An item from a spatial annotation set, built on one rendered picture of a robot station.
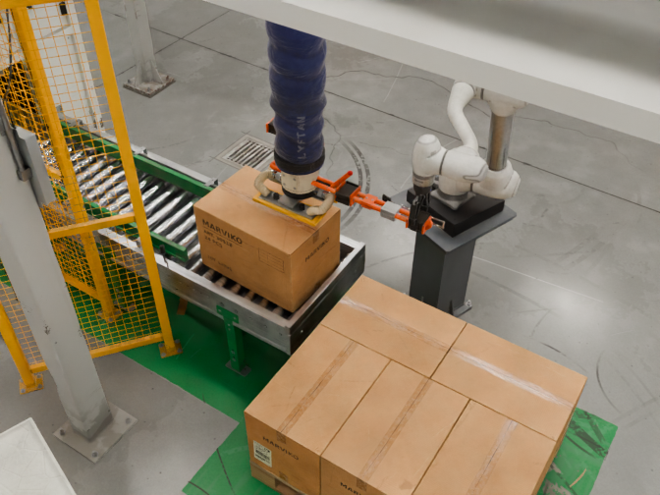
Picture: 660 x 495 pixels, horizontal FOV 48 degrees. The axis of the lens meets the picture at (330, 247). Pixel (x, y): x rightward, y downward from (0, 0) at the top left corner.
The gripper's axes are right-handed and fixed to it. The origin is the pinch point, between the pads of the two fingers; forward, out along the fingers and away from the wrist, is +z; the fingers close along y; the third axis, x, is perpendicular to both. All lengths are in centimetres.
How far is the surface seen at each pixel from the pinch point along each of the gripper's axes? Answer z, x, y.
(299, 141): -25, -54, 10
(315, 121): -33, -50, 3
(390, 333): 67, -4, 9
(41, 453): 20, -61, 156
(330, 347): 67, -23, 32
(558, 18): -190, 86, 188
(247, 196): 27, -91, 2
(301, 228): 27, -56, 7
